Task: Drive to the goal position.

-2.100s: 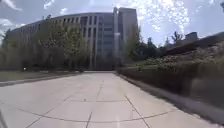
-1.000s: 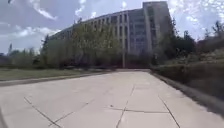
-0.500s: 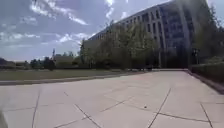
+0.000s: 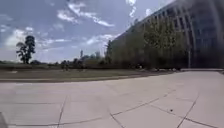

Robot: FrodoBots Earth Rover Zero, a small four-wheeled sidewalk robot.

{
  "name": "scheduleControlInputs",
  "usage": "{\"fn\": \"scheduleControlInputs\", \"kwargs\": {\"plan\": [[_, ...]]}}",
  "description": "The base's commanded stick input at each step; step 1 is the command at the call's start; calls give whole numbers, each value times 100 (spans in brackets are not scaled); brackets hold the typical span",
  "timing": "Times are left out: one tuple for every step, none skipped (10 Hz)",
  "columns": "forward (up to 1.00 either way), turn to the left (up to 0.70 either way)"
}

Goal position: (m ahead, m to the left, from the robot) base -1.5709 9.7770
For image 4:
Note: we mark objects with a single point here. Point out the pale concrete slab plaza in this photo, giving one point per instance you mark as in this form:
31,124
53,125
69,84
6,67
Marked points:
100,100

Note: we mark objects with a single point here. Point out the row of trees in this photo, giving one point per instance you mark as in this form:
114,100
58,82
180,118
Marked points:
150,50

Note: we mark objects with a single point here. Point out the green grass lawn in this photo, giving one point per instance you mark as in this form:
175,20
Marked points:
66,74

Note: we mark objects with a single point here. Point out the tall lone tree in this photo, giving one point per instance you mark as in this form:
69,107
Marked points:
29,46

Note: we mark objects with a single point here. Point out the large dark columned building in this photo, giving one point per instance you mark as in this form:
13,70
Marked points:
203,33

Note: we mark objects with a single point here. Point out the distant line of trees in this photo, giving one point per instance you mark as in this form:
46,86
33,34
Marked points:
80,63

